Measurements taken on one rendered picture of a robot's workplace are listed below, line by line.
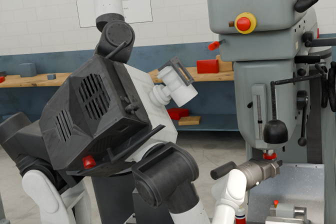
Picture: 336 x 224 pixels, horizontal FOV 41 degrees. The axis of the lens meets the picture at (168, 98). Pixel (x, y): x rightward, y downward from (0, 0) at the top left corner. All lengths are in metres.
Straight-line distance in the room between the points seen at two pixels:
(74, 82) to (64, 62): 5.93
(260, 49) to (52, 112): 0.66
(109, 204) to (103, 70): 2.44
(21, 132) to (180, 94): 0.49
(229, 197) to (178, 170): 0.31
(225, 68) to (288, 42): 4.11
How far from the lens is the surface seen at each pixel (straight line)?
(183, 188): 1.17
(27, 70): 7.16
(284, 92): 1.50
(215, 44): 1.34
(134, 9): 6.40
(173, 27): 6.19
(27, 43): 7.50
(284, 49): 1.43
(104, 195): 3.49
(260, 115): 1.48
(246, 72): 1.50
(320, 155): 2.04
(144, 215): 1.86
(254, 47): 1.44
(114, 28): 1.31
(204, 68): 5.50
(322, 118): 1.98
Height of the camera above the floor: 1.86
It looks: 13 degrees down
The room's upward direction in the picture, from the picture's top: 7 degrees counter-clockwise
